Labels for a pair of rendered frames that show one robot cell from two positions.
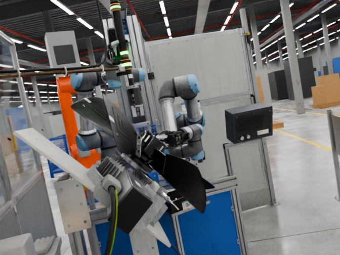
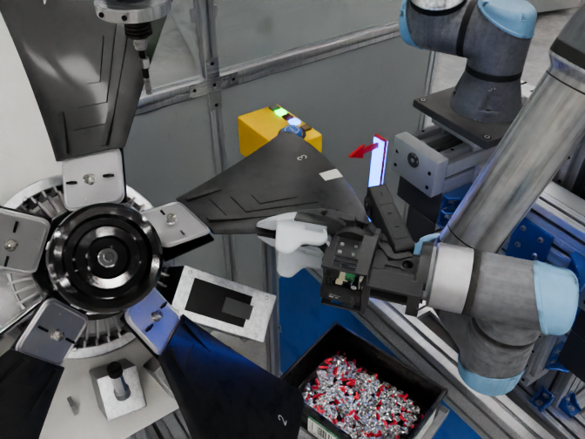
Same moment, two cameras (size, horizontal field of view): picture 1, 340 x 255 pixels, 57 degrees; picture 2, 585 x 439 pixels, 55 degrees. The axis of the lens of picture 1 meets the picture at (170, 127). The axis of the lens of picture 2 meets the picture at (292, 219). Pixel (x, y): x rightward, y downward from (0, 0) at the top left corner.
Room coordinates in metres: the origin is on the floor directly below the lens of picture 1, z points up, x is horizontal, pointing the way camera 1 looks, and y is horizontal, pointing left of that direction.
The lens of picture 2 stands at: (1.31, -0.41, 1.63)
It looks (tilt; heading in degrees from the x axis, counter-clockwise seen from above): 39 degrees down; 66
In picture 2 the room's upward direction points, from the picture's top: straight up
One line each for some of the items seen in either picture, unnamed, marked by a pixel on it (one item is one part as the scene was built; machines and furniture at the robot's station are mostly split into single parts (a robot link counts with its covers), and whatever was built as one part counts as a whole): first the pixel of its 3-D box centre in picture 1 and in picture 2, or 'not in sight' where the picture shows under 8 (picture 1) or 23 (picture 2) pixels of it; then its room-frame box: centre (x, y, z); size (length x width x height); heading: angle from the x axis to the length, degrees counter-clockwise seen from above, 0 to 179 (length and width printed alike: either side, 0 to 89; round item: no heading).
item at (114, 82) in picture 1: (116, 77); not in sight; (1.66, 0.23, 1.54); 0.11 x 0.08 x 0.11; 126
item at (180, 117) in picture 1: (176, 122); not in sight; (2.23, -0.06, 1.20); 0.13 x 0.12 x 0.14; 83
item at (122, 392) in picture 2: not in sight; (118, 381); (1.28, 0.09, 0.99); 0.02 x 0.02 x 0.06
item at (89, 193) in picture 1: (90, 198); not in sight; (1.68, 0.50, 0.92); 0.03 x 0.03 x 0.12; 12
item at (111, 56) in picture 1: (116, 53); not in sight; (1.50, 0.18, 1.63); 0.12 x 0.08 x 0.09; 22
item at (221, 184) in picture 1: (163, 199); (402, 334); (1.76, 0.11, 0.82); 0.90 x 0.04 x 0.08; 102
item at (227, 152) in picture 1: (228, 159); not in sight; (1.85, -0.31, 0.96); 0.03 x 0.03 x 0.20; 12
